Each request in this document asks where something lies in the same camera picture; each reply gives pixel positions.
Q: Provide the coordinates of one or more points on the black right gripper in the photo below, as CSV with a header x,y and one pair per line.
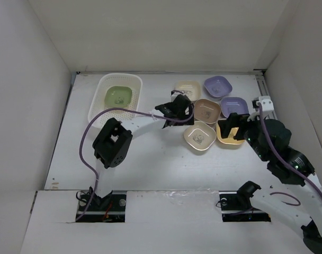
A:
x,y
234,119

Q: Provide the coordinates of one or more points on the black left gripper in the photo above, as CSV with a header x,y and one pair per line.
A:
x,y
186,117

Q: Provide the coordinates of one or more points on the cream panda plate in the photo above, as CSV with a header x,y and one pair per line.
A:
x,y
192,89
200,136

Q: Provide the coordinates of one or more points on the green panda plate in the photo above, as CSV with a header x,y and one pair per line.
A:
x,y
118,96

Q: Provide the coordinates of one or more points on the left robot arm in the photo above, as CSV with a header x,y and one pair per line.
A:
x,y
113,141

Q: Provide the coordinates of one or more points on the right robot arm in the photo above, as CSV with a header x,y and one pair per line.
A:
x,y
294,170

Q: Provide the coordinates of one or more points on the white perforated plastic bin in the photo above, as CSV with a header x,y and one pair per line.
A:
x,y
115,79

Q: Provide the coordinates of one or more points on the purple panda plate near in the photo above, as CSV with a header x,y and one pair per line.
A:
x,y
233,105

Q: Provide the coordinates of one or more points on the purple panda plate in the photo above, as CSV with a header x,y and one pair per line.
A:
x,y
233,105
218,86

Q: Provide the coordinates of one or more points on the yellow panda plate right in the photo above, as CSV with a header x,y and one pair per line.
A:
x,y
229,142

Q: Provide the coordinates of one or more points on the brown panda plate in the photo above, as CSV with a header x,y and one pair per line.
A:
x,y
206,111

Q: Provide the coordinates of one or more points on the purple panda plate far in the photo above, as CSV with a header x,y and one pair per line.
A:
x,y
218,86

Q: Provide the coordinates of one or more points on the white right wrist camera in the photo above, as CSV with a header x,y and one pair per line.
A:
x,y
263,107

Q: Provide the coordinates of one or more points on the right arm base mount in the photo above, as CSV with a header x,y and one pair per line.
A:
x,y
235,205

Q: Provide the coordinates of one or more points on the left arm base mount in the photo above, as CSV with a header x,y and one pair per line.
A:
x,y
108,209

